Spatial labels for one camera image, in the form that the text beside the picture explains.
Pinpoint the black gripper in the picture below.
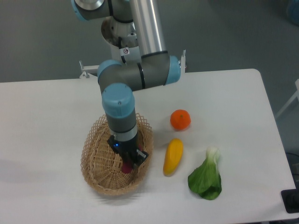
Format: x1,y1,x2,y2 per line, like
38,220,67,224
107,134,149,168

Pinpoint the purple sweet potato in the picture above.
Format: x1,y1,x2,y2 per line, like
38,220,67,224
121,165,134,174

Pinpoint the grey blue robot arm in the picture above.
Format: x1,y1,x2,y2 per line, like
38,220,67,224
71,0,185,173

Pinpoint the woven wicker basket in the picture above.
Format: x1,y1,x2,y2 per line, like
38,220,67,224
81,113,153,196

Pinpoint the yellow mango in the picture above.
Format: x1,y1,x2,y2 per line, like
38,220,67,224
163,138,184,176

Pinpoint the orange tangerine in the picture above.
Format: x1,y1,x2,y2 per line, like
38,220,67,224
170,109,191,131

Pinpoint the green bok choy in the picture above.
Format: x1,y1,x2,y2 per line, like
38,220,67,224
187,147,222,200

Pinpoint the black box at table edge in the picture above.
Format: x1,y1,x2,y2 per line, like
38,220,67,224
281,189,299,214

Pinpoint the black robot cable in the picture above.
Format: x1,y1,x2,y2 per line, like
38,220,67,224
118,37,128,65

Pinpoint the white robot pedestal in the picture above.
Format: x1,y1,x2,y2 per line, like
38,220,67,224
81,13,186,88

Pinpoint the white frame at right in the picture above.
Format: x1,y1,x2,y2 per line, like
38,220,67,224
274,79,299,119

